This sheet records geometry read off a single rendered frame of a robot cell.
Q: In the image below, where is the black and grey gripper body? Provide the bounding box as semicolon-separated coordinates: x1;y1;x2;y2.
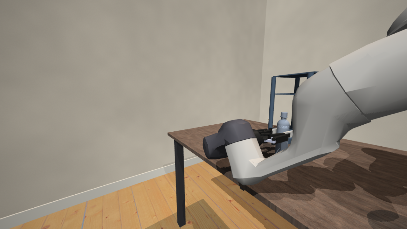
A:
253;129;269;146

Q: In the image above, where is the dark blue shelving unit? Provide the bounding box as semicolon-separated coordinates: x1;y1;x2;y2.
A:
268;71;317;131

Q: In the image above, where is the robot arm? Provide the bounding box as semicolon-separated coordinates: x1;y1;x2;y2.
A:
203;8;407;185

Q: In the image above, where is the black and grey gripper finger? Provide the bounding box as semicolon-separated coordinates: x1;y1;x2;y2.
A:
261;131;293;145
257;128;277;134

